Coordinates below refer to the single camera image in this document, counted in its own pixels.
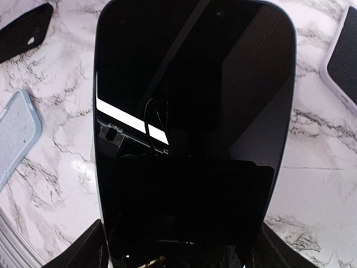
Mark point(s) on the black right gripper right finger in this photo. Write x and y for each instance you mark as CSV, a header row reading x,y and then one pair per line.
x,y
271,251

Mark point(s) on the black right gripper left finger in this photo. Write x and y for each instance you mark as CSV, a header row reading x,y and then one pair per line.
x,y
88,251

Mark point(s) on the black smartphone dark edge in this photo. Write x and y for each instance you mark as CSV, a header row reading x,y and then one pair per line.
x,y
192,102

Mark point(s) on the light blue phone case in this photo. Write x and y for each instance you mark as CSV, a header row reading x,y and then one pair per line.
x,y
20,130

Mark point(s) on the black phone case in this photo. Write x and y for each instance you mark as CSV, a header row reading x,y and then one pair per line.
x,y
26,32

